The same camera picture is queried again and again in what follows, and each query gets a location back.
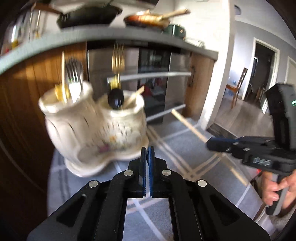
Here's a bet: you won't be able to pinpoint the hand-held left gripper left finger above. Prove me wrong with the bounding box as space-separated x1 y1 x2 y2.
27 146 149 241

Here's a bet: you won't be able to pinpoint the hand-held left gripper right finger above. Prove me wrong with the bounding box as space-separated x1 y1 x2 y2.
149 146 270 241

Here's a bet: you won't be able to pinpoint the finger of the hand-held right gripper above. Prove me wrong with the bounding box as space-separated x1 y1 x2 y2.
206 142 255 163
209 136 277 146

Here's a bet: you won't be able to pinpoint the wooden chopstick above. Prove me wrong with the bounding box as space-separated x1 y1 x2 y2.
171 109 208 143
60 51 68 102
124 86 145 108

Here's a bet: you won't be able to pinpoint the white floral ceramic utensil holder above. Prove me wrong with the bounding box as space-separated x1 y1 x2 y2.
38 80 149 178

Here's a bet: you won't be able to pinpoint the gold fork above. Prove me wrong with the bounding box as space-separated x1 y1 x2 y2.
109 44 126 91

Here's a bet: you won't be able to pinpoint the yellow-handled silver fork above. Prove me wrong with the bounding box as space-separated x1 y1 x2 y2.
65 58 84 84

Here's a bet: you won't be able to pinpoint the hanging metal utensils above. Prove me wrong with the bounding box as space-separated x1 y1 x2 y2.
7 9 43 50

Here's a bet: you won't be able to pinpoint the person's right hand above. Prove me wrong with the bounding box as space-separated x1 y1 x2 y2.
261 170 296 209

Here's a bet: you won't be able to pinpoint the grey checked cloth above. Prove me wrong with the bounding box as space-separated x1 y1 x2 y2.
47 118 266 241

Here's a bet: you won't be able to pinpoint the wooden chair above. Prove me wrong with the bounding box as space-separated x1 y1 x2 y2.
225 68 248 109

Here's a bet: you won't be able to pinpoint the wooden cabinet panel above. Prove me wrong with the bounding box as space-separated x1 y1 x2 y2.
183 52 215 118
0 42 88 197

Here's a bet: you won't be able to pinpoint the black spoon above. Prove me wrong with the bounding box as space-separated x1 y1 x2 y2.
107 89 123 110

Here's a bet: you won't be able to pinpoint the stainless steel oven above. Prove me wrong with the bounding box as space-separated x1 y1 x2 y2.
87 42 192 124

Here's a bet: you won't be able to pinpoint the pale yellow utensil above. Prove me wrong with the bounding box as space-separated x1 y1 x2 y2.
55 83 71 103

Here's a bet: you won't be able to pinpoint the green pot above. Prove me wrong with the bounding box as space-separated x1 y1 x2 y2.
162 23 186 38

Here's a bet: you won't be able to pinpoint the copper frying pan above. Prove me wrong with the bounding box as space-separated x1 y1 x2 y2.
124 9 191 29

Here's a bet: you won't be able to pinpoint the grey speckled kitchen counter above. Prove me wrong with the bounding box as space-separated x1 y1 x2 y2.
0 25 219 76

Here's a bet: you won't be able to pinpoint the black frying pan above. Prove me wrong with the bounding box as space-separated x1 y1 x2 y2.
57 6 123 30

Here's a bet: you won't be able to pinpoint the white door frame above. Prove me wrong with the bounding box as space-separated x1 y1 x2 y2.
242 37 281 102

